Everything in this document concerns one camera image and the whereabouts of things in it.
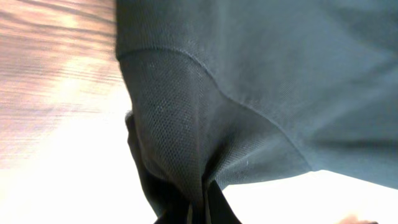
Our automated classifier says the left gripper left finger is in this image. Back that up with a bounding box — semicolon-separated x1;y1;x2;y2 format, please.
155;186;193;224

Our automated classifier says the black polo shirt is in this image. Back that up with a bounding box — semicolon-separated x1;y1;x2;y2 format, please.
116;0;397;223

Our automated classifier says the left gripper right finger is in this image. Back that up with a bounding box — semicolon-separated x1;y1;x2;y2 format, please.
206;181;241;224

